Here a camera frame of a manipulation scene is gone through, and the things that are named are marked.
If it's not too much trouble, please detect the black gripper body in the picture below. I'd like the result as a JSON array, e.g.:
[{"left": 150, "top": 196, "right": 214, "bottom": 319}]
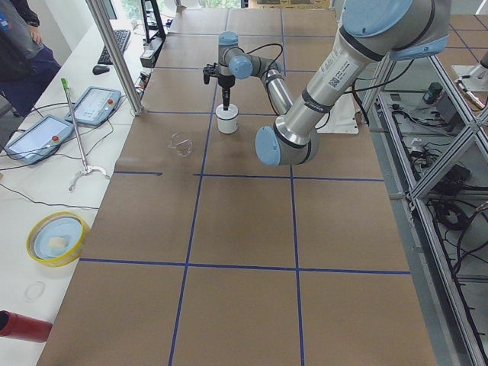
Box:
[{"left": 218, "top": 74, "right": 235, "bottom": 88}]

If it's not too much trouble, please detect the white mug lid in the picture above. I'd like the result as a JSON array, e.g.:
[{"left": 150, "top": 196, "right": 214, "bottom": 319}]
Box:
[{"left": 215, "top": 104, "right": 239, "bottom": 120}]

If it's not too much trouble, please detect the clear plastic funnel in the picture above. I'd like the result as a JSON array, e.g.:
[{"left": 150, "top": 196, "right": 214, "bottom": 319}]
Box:
[{"left": 169, "top": 133, "right": 193, "bottom": 158}]

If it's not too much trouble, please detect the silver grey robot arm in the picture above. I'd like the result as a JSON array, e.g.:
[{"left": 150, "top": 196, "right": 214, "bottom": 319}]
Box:
[{"left": 204, "top": 1, "right": 451, "bottom": 166}]

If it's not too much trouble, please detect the white enamel mug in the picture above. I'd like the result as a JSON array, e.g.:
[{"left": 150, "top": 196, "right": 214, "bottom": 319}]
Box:
[{"left": 217, "top": 115, "right": 238, "bottom": 134}]

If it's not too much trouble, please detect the black keyboard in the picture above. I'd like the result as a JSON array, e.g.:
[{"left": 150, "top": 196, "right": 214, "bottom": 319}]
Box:
[{"left": 97, "top": 29, "right": 132, "bottom": 66}]

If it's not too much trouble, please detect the far blue teach pendant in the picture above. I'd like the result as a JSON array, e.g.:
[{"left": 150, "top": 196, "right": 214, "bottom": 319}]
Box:
[{"left": 73, "top": 86, "right": 121, "bottom": 127}]

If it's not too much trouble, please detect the blue teach pendant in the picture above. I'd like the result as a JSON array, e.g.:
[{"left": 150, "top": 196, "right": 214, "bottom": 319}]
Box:
[
  {"left": 5, "top": 114, "right": 74, "bottom": 164},
  {"left": 73, "top": 86, "right": 121, "bottom": 127}
]

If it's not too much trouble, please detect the black computer mouse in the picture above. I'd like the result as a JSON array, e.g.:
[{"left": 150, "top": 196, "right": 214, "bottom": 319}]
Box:
[{"left": 92, "top": 65, "right": 110, "bottom": 75}]

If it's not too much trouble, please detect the near blue teach pendant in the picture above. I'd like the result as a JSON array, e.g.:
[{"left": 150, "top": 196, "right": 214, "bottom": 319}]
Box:
[{"left": 5, "top": 114, "right": 74, "bottom": 164}]

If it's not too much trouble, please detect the person in dark clothes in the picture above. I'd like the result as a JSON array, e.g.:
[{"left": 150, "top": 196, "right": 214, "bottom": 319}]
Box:
[{"left": 1, "top": 1, "right": 61, "bottom": 117}]

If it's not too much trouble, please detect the light blue plate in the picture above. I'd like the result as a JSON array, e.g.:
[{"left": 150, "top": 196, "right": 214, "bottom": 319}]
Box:
[{"left": 34, "top": 217, "right": 83, "bottom": 260}]

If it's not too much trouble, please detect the clear round lid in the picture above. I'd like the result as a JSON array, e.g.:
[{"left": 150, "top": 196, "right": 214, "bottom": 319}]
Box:
[{"left": 24, "top": 281, "right": 46, "bottom": 302}]

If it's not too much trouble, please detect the red cylinder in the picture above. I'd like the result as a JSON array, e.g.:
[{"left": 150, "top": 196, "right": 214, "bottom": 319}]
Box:
[{"left": 1, "top": 310, "right": 53, "bottom": 343}]

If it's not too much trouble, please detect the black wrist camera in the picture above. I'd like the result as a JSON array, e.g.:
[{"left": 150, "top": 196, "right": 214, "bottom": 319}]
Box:
[{"left": 202, "top": 63, "right": 219, "bottom": 85}]

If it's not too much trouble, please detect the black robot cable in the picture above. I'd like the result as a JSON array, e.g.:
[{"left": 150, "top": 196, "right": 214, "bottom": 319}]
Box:
[{"left": 243, "top": 42, "right": 285, "bottom": 73}]

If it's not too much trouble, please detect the aluminium frame post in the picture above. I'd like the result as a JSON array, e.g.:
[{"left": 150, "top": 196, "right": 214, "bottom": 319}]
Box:
[{"left": 86, "top": 0, "right": 143, "bottom": 116}]

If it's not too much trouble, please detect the green handled reach grabber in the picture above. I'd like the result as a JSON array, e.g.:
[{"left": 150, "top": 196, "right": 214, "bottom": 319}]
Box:
[{"left": 61, "top": 78, "right": 111, "bottom": 192}]

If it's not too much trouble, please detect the aluminium side frame rail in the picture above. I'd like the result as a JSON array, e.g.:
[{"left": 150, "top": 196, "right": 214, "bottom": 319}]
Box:
[{"left": 360, "top": 47, "right": 487, "bottom": 365}]

